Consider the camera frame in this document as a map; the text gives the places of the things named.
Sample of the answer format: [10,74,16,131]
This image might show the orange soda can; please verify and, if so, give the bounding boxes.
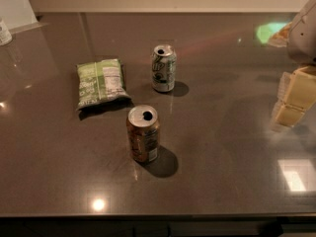
[126,105,160,163]

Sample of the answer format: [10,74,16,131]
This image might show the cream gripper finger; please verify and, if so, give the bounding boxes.
[271,65,316,132]

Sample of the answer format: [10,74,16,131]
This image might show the green white soda can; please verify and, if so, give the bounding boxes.
[152,44,177,93]

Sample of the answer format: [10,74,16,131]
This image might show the white board leaning on wall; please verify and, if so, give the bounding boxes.
[0,0,46,34]

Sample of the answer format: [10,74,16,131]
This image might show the green chip bag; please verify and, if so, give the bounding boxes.
[77,58,130,110]

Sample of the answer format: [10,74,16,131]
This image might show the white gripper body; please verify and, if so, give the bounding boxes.
[287,0,316,65]

